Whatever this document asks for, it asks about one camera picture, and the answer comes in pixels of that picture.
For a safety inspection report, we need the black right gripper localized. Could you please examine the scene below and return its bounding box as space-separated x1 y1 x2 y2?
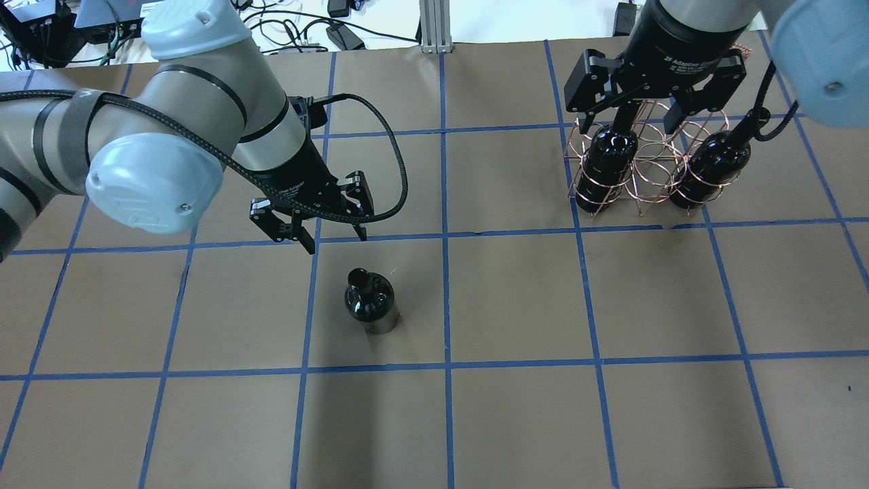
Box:
563 49 747 136

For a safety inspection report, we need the black braided left cable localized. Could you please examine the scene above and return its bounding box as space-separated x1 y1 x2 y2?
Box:
0 90 409 225

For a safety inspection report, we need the black electronics box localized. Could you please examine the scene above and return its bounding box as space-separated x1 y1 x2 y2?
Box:
1 1 86 68

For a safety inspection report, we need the aluminium frame post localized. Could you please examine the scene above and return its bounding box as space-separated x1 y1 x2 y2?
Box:
419 0 454 54

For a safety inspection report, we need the dark wine bottle in basket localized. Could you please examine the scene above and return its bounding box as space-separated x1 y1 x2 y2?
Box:
575 124 638 214

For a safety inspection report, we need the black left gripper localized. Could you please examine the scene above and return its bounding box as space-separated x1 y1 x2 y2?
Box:
249 171 373 256

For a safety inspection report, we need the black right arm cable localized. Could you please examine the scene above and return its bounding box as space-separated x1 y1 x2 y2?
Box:
743 60 805 143

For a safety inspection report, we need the copper wire wine basket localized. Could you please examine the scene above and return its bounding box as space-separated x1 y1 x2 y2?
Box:
563 101 752 217

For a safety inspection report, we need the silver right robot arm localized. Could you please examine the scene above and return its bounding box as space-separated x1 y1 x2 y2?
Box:
563 1 868 132

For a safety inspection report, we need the black power adapter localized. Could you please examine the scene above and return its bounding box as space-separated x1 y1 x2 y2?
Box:
325 24 367 52

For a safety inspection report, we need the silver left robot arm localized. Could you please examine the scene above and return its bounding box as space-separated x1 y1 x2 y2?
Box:
1 1 373 259

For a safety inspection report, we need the dark glass wine bottle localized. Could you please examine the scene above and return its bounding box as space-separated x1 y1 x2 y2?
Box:
344 268 400 335

